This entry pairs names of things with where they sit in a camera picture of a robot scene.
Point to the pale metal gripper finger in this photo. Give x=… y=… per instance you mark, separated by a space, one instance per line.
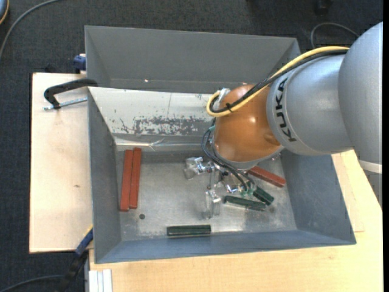
x=208 y=205
x=217 y=206

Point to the dark green flat block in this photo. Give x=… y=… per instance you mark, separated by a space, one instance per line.
x=265 y=196
x=188 y=230
x=243 y=203

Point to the grey metal bin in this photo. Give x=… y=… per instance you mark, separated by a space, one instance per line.
x=170 y=190

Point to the red-brown flat block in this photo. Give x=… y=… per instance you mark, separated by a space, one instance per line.
x=135 y=178
x=125 y=181
x=269 y=176

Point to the pale wood board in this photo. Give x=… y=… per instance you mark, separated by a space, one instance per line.
x=59 y=169

